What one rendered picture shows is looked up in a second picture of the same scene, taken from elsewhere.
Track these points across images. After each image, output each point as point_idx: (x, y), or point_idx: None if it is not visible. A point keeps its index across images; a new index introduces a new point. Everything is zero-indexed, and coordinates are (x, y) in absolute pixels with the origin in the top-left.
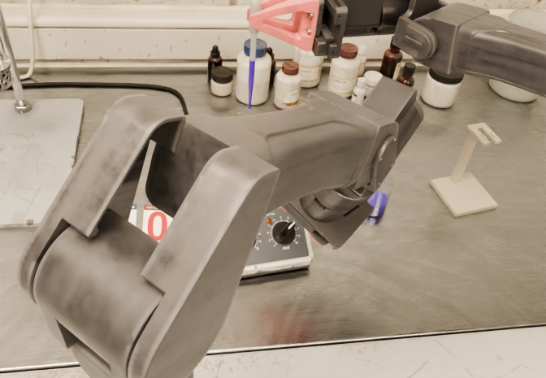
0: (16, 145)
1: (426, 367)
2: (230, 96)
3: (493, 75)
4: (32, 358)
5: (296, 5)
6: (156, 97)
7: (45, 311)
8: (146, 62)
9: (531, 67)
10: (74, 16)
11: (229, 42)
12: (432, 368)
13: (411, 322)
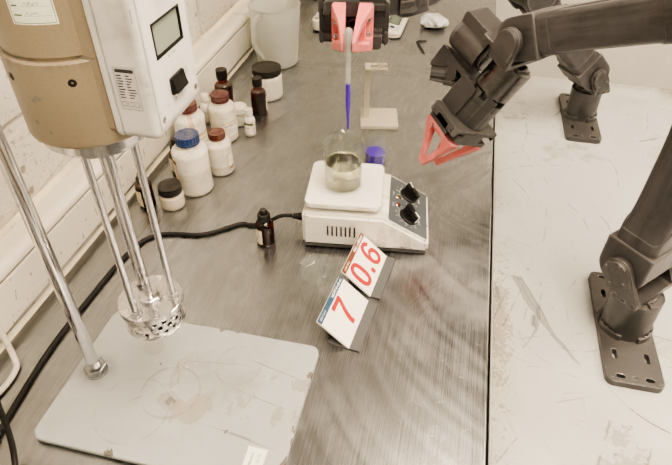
0: (171, 381)
1: (516, 180)
2: (186, 201)
3: None
4: (477, 388)
5: (367, 16)
6: (151, 253)
7: None
8: (82, 246)
9: None
10: (6, 255)
11: (128, 166)
12: (518, 178)
13: (482, 176)
